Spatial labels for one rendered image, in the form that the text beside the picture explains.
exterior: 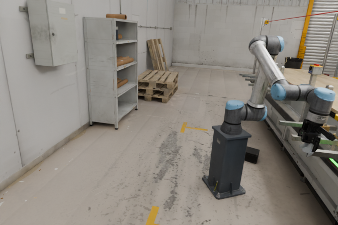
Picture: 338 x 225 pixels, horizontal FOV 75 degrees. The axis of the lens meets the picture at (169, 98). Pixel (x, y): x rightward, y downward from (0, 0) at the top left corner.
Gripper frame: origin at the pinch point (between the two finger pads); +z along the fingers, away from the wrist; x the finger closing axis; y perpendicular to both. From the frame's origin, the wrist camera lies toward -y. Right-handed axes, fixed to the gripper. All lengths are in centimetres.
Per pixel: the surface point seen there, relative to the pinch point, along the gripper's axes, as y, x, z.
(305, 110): -28, -79, -2
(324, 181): -55, -67, 57
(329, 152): -8.6, 1.2, -3.7
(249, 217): 9, -36, 83
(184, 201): 64, -42, 86
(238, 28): -50, -791, -75
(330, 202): -53, -49, 64
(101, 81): 200, -164, 20
